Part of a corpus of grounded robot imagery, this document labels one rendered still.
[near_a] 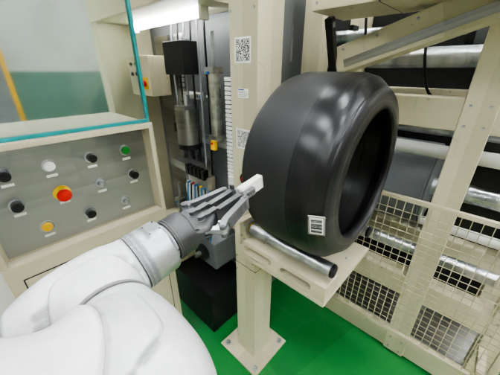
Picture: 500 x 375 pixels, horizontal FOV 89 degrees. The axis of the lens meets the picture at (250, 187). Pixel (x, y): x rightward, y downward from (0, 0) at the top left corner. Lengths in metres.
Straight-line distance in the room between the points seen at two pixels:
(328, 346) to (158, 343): 1.58
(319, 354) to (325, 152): 1.36
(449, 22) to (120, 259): 1.05
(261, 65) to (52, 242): 0.93
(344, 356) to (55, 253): 1.50
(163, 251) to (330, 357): 1.47
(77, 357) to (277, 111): 0.60
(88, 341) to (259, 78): 0.79
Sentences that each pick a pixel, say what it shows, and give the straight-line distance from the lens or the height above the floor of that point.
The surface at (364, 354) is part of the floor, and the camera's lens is 1.83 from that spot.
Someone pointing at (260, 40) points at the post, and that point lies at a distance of 0.89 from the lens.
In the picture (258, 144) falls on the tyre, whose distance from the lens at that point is 0.67.
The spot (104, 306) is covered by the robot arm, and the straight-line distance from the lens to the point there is 0.28.
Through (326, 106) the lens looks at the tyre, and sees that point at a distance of 0.63.
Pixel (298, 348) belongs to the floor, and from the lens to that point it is 1.75.
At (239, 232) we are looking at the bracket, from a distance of 0.96.
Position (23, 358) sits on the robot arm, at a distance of 0.26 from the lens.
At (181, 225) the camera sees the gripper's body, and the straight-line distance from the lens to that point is 0.43.
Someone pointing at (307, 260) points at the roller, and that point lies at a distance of 0.85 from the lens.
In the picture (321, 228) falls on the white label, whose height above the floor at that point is 1.11.
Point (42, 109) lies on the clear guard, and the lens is 0.99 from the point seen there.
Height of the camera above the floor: 1.45
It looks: 25 degrees down
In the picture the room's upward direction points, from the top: straight up
